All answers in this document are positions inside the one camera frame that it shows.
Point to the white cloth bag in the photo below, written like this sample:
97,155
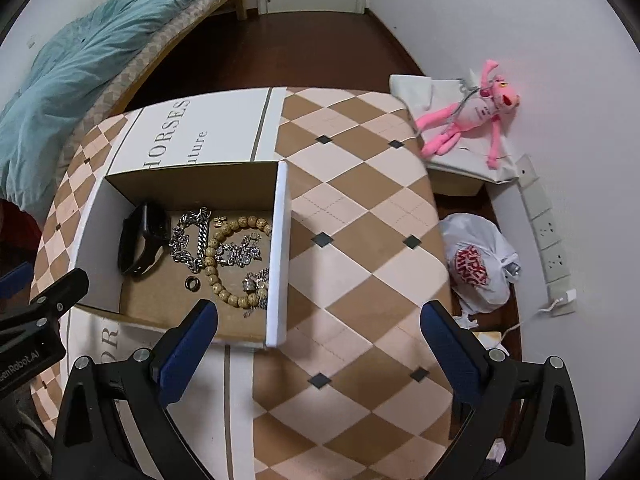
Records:
410,90

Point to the cardboard box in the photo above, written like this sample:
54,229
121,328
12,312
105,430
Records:
150,305

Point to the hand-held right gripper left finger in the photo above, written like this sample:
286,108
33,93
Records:
187,350

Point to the light blue blanket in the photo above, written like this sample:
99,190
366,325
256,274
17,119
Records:
85,60

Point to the crumpled white tissue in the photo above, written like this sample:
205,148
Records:
466,320

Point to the checkered tablecloth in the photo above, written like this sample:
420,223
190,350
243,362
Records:
350,210

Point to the pink plush toy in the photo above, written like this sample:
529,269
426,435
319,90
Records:
480,110

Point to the bed with patterned mattress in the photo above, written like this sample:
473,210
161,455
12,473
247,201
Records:
165,45

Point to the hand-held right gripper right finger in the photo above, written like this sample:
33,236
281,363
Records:
450,347

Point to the white charger plug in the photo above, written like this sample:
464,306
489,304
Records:
568,296

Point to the white power strip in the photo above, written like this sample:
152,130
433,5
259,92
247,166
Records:
545,230

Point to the tissue pack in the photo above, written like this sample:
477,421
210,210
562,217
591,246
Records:
487,340

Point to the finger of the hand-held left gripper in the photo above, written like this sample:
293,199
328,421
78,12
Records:
60,292
15,285

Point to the white plastic bag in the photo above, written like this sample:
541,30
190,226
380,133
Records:
475,240

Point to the black watch band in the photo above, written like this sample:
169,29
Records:
145,240

